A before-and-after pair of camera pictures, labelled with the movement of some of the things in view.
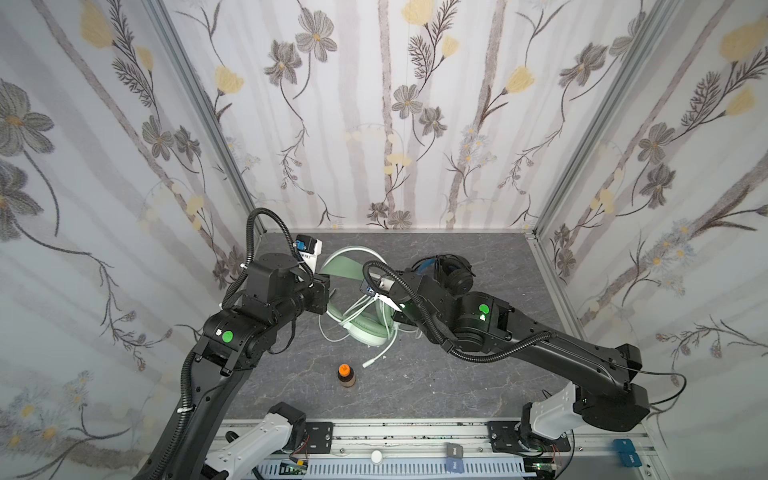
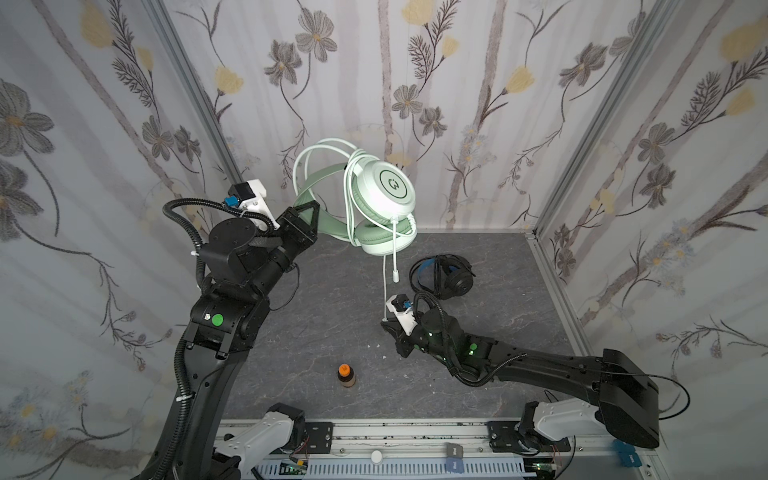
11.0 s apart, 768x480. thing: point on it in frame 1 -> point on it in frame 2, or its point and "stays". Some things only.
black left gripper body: [321, 293] -> [291, 238]
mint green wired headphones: [366, 318] -> [359, 199]
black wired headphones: [455, 272] stays
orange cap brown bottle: [346, 375] stays
